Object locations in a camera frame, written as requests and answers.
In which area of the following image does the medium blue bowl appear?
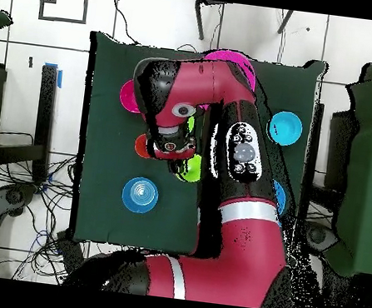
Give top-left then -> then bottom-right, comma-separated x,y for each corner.
120,174 -> 162,216

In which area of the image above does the black tripod leg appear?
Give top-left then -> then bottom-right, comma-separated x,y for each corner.
276,10 -> 295,36
191,0 -> 227,43

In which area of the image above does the black wheel base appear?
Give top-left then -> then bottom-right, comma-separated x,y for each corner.
0,181 -> 37,219
297,218 -> 340,256

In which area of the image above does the tangle of black cables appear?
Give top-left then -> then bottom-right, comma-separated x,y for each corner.
0,129 -> 121,291

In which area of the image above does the large pink bowl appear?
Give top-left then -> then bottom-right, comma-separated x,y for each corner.
199,47 -> 261,95

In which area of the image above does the black power box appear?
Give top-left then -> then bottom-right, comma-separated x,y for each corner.
50,228 -> 90,276

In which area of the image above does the orange cup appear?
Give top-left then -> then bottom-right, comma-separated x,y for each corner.
133,133 -> 155,161

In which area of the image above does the small light blue bowl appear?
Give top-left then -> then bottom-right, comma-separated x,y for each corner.
266,109 -> 305,149

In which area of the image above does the lime green cup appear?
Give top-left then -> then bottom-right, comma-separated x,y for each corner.
172,150 -> 205,185

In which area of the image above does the small green bowl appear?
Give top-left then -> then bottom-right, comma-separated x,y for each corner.
185,113 -> 197,133

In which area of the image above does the dark green table cloth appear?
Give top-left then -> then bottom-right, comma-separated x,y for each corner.
67,30 -> 328,270

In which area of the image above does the small red-pink bowl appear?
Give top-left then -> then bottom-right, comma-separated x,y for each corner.
117,77 -> 146,115

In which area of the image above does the large blue bowl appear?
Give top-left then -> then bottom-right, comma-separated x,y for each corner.
268,179 -> 290,219

